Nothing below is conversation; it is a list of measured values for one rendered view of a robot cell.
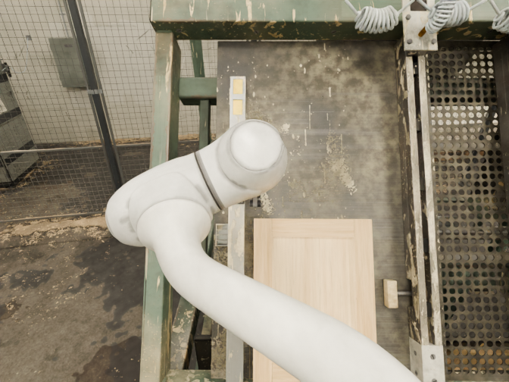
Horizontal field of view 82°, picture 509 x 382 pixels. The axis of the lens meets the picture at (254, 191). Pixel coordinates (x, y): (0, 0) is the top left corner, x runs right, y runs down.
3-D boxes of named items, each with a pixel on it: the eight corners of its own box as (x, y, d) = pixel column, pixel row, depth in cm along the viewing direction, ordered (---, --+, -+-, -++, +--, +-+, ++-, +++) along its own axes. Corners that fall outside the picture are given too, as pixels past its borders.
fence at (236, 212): (226, 378, 90) (226, 386, 86) (231, 82, 100) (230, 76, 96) (243, 379, 90) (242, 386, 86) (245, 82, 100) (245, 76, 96)
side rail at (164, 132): (152, 368, 96) (138, 386, 85) (165, 51, 108) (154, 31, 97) (170, 368, 96) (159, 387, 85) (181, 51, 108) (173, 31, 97)
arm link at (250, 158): (268, 129, 54) (202, 159, 54) (272, 92, 39) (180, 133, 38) (293, 183, 53) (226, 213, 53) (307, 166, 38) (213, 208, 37)
